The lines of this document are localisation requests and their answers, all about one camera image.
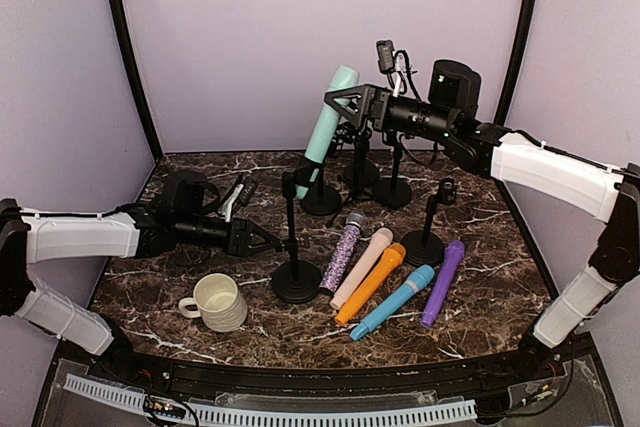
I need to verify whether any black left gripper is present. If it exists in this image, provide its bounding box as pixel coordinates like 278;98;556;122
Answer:
175;213;280;258

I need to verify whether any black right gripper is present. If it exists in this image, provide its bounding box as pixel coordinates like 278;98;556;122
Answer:
325;83;457;144

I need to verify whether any mint green microphone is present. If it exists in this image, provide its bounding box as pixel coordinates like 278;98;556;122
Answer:
295;65;359;200

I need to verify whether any black stand of green microphone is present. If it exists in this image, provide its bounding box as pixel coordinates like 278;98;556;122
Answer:
271;157;322;304

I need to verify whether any black stand of blue microphone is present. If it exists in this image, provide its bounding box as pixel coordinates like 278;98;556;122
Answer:
300;184;342;216

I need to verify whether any glitter purple silver microphone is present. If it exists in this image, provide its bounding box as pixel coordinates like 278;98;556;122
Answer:
319;211;366;295

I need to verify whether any beige pink microphone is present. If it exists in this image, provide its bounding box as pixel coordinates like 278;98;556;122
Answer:
329;227;394;310

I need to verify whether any orange microphone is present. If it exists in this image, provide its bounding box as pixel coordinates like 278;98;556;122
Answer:
334;243;406;326

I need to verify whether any black stand of purple microphone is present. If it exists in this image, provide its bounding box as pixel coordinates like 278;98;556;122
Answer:
401;178;457;267

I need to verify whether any blue microphone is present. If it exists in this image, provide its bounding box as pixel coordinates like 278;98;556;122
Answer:
350;264;435;341

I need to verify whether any black tripod microphone stand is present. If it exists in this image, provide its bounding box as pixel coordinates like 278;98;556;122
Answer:
324;122;374;228

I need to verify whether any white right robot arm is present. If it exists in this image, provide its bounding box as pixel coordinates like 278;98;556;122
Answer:
324;59;639;381

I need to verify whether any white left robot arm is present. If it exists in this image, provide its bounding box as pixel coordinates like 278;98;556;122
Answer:
1;170;283;383

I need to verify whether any cream ceramic mug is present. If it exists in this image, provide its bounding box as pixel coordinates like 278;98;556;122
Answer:
178;273;248;333

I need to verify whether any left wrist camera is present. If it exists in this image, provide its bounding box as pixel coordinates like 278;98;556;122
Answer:
217;174;259;222

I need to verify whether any white slotted cable duct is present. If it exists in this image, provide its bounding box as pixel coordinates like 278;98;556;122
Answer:
63;374;477;426

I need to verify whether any right black frame post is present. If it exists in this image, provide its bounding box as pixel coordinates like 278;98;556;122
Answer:
494;0;536;126

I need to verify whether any black frame post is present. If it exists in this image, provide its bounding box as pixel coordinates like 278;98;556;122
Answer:
494;0;536;126
108;0;164;163

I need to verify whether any left black frame post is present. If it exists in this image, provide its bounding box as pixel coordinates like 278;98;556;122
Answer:
108;0;164;163

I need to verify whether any black front table rail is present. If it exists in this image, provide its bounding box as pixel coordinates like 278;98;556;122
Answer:
81;345;570;399

